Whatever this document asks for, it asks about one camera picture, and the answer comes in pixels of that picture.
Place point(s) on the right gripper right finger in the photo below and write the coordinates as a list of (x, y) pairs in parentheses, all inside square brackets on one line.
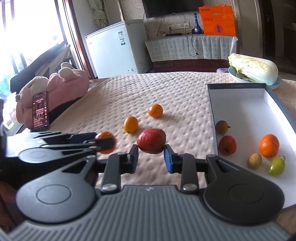
[(184, 164)]

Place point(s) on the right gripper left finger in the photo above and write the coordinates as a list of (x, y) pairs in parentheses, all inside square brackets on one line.
[(117, 165)]

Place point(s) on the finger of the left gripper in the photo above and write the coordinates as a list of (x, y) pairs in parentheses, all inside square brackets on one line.
[(64, 138), (91, 144)]

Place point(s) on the round orange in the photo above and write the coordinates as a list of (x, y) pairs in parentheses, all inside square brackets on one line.
[(107, 142)]

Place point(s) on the yellow orange kumquat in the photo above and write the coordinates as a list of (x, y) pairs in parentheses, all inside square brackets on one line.
[(130, 124)]

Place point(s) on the large red apple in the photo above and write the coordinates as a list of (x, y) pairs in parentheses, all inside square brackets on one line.
[(152, 140)]

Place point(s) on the small orange tangerine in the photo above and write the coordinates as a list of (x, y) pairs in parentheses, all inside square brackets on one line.
[(155, 110)]

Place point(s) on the black smartphone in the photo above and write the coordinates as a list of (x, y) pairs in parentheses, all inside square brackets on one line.
[(40, 112)]

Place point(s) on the small red hawthorn fruit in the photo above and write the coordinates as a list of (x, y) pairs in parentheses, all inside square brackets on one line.
[(227, 146)]

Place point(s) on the dark brown round fruit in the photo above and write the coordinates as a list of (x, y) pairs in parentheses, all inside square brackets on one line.
[(221, 127)]

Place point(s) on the pink plush toy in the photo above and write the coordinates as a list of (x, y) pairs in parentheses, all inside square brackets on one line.
[(67, 85)]

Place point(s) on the pink quilted bedspread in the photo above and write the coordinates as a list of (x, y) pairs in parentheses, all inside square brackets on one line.
[(186, 117)]

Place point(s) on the small brown longan fruit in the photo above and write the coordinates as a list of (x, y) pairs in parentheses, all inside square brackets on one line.
[(254, 161)]

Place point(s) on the dark grey cardboard tray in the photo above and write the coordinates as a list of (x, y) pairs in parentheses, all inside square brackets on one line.
[(252, 111)]

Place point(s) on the orange mandarin in tray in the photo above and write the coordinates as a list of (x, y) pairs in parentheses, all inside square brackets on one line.
[(269, 146)]

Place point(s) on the green tomato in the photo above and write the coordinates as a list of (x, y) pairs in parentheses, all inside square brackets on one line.
[(277, 166)]

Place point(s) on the white chest freezer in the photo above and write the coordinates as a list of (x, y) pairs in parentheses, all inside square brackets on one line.
[(119, 49)]

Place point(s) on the purple round object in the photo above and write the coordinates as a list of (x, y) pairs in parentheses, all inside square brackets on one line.
[(222, 70)]

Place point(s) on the light blue plate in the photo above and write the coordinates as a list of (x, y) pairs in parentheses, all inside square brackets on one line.
[(242, 78)]

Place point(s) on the cloth covered tv cabinet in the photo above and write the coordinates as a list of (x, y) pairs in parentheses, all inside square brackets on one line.
[(199, 53)]

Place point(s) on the napa cabbage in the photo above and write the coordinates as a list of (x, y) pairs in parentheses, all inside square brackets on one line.
[(261, 70)]

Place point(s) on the beige tied curtain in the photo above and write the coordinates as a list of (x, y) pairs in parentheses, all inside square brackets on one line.
[(99, 16)]

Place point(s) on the blue glass bottle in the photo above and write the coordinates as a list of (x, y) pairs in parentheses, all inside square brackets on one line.
[(197, 29)]

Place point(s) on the black flat television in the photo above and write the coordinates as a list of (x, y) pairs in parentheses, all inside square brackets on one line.
[(154, 8)]

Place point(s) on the orange gift box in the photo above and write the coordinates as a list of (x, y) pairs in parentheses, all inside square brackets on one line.
[(218, 20)]

